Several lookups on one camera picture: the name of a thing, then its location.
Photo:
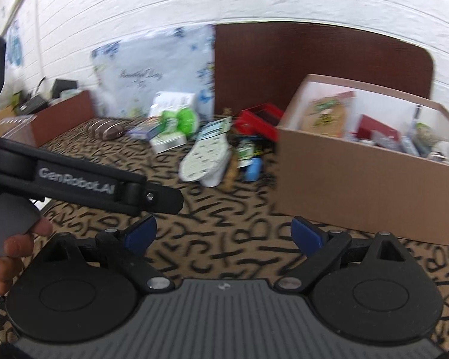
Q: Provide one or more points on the green white tube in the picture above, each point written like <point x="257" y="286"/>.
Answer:
<point x="247" y="155"/>

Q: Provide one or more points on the white labelled small box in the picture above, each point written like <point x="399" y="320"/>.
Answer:
<point x="168" y="143"/>

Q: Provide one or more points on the green white packet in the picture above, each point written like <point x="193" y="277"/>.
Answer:
<point x="174" y="103"/>

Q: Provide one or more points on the clear plastic container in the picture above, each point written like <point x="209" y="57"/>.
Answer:
<point x="11" y="124"/>

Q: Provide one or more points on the blue small bottle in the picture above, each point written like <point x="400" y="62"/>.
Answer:
<point x="253" y="170"/>

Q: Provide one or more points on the person's left hand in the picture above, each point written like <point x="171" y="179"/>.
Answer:
<point x="20" y="245"/>

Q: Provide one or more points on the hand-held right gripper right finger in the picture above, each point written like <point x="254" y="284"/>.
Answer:
<point x="306" y="235"/>

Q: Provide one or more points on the white green cloth pouch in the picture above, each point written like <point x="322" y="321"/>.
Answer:
<point x="443" y="153"/>

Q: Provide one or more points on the letter printed blanket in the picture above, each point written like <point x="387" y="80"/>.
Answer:
<point x="217" y="232"/>

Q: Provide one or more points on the red flat box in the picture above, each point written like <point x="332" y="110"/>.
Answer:
<point x="376" y="127"/>

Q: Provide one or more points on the brown wooden headboard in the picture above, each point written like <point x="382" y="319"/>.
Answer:
<point x="254" y="67"/>

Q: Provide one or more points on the green round plastic object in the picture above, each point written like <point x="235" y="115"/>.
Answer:
<point x="181" y="119"/>

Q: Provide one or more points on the brown cardboard box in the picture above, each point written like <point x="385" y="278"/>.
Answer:
<point x="340" y="187"/>

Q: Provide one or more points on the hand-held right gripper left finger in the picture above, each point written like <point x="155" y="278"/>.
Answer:
<point x="141" y="233"/>

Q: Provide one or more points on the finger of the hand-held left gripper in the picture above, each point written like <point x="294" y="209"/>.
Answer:
<point x="157" y="198"/>

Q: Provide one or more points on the blue wall sticker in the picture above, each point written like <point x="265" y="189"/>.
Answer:
<point x="15" y="45"/>

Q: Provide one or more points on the black box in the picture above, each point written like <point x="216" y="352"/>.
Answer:
<point x="61" y="86"/>

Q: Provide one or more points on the white insoles pair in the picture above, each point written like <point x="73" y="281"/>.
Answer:
<point x="205" y="153"/>

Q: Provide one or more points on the black device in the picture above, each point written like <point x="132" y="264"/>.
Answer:
<point x="31" y="104"/>

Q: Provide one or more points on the brown wooden side board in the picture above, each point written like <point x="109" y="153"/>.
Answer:
<point x="63" y="119"/>

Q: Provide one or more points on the striped brown pouch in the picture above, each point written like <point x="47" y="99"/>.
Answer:
<point x="106" y="129"/>

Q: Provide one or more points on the printed plastic packet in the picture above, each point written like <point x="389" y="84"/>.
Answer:
<point x="327" y="117"/>

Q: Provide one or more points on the blue white small box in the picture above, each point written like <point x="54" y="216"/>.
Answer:
<point x="144" y="131"/>

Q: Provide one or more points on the red open box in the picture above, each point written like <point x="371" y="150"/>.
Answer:
<point x="260" y="121"/>

